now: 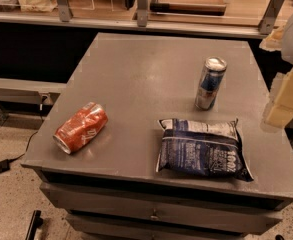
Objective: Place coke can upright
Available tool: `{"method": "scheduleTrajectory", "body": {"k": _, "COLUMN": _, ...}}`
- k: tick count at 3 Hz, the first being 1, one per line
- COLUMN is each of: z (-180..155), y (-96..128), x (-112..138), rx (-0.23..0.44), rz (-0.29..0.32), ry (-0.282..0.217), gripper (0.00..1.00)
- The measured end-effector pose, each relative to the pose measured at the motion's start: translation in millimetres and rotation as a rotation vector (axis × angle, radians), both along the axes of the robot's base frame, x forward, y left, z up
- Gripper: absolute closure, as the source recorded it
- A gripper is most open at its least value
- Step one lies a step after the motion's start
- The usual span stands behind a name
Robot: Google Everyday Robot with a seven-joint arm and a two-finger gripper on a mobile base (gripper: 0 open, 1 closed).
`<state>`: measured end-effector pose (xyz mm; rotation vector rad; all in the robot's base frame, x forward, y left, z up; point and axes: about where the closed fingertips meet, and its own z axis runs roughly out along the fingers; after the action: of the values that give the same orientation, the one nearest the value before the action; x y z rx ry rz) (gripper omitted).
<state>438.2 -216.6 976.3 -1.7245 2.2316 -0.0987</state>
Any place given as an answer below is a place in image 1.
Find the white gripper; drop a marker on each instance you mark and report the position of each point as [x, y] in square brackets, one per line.
[279, 110]

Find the red coke can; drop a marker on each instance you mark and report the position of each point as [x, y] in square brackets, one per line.
[81, 128]

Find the blue silver energy drink can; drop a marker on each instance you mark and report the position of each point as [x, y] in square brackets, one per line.
[212, 74]

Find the blue chip bag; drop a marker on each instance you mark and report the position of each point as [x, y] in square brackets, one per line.
[198, 148]

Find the grey drawer cabinet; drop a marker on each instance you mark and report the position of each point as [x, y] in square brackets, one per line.
[110, 188]

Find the grey low bench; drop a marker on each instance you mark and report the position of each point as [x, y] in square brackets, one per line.
[30, 92]

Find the black floor object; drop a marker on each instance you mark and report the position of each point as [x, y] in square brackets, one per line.
[35, 222]

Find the grey metal bracket right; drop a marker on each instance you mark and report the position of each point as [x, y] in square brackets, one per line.
[268, 20]

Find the grey metal bracket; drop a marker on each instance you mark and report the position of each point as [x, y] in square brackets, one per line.
[65, 13]
[142, 10]
[268, 20]

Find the grey metal bracket middle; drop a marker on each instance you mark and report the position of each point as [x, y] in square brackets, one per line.
[142, 10]

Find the grey metal bracket left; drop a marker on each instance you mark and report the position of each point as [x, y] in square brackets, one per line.
[65, 13]

